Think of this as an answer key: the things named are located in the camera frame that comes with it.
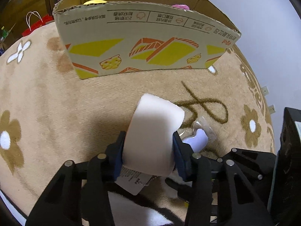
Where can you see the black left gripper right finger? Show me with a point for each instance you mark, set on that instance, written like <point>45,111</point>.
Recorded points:
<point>211,199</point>

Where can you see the yellow plush toy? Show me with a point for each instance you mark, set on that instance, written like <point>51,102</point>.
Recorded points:
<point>95,2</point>

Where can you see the printed cardboard box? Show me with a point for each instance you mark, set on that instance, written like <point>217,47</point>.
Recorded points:
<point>123,36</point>

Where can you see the beige floral plush blanket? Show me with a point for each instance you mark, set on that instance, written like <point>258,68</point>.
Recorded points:
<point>49,115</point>

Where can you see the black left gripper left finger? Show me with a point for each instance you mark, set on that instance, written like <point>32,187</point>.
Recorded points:
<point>79,191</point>

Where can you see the red paper shopping bag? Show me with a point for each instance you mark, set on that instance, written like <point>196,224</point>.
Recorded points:
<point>42,21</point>

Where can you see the pink plush toy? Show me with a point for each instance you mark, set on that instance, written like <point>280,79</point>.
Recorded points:
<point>181,6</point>

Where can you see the clear packet with lilac item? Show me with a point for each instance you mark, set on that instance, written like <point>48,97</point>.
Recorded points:
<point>199,135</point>

